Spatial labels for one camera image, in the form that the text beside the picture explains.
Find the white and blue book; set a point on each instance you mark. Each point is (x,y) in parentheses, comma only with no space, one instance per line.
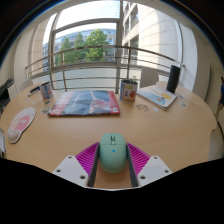
(158,96)

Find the black cylindrical speaker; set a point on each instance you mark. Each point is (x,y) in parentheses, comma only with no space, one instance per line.
(173,79)

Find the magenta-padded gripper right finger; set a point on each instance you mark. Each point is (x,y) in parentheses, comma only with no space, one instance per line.
(153,168)

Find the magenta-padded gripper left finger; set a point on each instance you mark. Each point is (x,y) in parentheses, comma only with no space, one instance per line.
(71,168)

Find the white plastic chair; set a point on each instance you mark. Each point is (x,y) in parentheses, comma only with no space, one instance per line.
(26,85)
(149,77)

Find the metal balcony railing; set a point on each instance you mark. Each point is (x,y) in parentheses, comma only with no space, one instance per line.
(86,64)

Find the white printed cup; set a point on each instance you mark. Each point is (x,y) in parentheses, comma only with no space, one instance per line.
(46,91)

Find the mint green computer mouse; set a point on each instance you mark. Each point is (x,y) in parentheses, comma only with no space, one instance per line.
(113,156)

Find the blue and white printed can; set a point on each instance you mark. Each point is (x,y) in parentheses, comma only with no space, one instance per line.
(128,92)

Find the red and black magazine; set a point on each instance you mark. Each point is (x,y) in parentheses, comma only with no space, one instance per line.
(83,104)

